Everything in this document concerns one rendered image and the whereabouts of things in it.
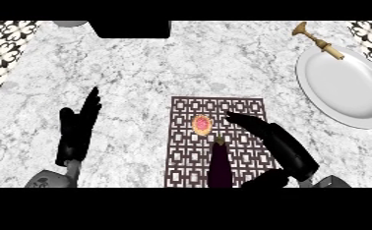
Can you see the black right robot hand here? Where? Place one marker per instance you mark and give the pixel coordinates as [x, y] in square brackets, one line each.
[286, 148]

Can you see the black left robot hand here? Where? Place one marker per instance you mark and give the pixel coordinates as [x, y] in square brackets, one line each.
[75, 132]

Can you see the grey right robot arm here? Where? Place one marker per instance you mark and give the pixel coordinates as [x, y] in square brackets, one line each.
[327, 182]

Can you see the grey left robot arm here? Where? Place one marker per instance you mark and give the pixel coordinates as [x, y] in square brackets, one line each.
[54, 176]

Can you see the dark purple eggplant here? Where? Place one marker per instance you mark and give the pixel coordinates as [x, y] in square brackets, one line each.
[221, 165]

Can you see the brown patterned placemat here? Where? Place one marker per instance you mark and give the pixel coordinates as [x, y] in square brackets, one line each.
[190, 148]

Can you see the white oval plate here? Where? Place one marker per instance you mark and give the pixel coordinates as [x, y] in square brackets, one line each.
[339, 86]

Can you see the pink and orange round fruit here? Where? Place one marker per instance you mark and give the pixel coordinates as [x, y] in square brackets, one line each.
[202, 124]

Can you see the grey round object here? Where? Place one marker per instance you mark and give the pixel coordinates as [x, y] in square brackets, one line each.
[70, 23]

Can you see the black appliance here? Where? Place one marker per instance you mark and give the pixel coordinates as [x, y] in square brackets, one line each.
[131, 29]

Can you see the brass faucet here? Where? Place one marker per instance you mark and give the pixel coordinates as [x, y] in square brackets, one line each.
[318, 40]

